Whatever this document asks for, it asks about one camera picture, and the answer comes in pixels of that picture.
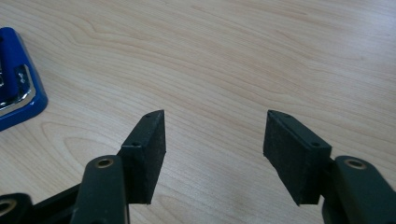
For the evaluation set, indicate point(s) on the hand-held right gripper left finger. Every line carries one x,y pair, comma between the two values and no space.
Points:
143,155

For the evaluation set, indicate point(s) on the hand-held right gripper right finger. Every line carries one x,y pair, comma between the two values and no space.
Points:
295,158

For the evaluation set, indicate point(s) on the blue stapler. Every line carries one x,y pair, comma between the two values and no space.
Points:
15,62

